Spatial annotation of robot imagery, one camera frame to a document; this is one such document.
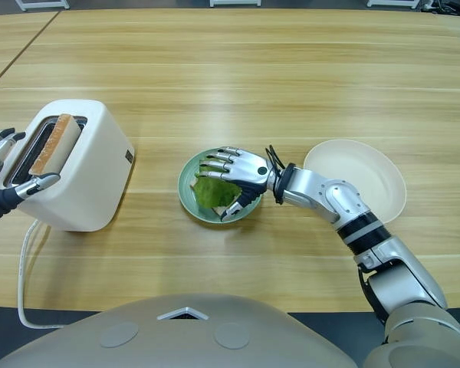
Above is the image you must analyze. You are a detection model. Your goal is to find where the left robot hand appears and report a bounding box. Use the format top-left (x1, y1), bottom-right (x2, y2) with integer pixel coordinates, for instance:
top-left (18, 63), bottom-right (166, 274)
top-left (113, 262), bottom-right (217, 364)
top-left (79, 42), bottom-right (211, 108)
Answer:
top-left (0, 127), bottom-right (61, 228)

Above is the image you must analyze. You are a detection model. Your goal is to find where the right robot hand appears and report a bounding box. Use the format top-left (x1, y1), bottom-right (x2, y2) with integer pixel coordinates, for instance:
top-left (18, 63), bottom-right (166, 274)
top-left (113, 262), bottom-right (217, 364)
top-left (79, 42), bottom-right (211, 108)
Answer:
top-left (195, 145), bottom-right (275, 223)

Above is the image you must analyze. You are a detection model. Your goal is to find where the green lettuce leaf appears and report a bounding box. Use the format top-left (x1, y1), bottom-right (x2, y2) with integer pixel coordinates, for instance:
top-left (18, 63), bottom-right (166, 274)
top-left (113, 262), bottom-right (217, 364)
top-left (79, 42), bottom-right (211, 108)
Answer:
top-left (192, 154), bottom-right (242, 210)

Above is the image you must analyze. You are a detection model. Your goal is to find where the cream toaster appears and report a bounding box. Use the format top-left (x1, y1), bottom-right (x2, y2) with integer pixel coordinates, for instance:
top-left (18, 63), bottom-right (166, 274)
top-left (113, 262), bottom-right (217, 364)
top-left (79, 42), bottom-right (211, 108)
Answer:
top-left (1, 99), bottom-right (136, 233)

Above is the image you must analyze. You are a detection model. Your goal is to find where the bread slice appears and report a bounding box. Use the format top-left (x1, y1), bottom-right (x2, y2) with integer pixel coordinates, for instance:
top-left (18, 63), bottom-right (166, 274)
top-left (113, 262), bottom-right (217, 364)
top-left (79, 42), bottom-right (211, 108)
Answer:
top-left (190, 176), bottom-right (237, 219)
top-left (29, 113), bottom-right (82, 179)

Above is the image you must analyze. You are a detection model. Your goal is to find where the green plate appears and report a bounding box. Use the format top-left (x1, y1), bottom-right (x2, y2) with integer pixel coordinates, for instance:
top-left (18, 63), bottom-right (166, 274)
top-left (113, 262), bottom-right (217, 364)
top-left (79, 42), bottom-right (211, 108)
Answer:
top-left (177, 149), bottom-right (265, 226)

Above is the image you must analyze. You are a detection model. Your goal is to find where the cream plate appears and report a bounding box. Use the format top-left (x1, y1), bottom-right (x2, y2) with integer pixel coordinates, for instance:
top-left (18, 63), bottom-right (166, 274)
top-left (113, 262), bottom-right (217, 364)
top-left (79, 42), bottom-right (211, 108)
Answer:
top-left (303, 139), bottom-right (408, 225)

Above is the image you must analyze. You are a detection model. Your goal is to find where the robot body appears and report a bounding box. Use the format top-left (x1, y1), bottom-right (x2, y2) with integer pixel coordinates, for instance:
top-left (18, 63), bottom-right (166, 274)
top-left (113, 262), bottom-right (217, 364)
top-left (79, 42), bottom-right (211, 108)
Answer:
top-left (0, 292), bottom-right (360, 368)

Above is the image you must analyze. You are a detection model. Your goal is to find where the black cable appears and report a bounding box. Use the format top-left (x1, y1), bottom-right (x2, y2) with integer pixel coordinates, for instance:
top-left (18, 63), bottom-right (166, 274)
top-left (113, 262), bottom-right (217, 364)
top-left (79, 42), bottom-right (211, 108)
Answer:
top-left (264, 144), bottom-right (297, 206)

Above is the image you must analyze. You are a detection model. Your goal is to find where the white cord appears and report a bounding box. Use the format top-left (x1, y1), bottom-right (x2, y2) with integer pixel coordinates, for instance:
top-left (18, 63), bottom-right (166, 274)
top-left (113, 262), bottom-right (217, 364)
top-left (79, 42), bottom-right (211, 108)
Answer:
top-left (16, 221), bottom-right (67, 331)

